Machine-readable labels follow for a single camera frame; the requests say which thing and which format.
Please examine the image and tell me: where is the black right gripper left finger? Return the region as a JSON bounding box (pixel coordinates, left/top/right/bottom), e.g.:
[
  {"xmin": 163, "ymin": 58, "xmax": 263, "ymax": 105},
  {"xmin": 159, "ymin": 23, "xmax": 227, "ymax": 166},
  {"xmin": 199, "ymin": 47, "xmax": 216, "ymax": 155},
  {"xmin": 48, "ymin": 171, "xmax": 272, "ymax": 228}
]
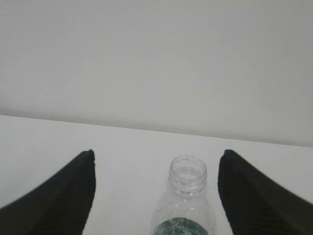
[{"xmin": 0, "ymin": 150, "xmax": 96, "ymax": 235}]

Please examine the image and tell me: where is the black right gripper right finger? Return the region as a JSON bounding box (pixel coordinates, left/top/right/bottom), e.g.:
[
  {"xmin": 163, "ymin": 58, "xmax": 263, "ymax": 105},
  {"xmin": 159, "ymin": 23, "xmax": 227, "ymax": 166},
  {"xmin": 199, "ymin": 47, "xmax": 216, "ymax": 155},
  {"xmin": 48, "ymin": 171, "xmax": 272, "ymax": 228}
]
[{"xmin": 218, "ymin": 150, "xmax": 313, "ymax": 235}]

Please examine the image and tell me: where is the clear plastic water bottle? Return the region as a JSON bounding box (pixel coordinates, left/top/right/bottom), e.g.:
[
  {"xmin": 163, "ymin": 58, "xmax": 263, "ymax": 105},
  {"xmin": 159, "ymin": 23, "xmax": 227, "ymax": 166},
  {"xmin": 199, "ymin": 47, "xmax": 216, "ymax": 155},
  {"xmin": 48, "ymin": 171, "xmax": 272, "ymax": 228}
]
[{"xmin": 150, "ymin": 155, "xmax": 216, "ymax": 235}]

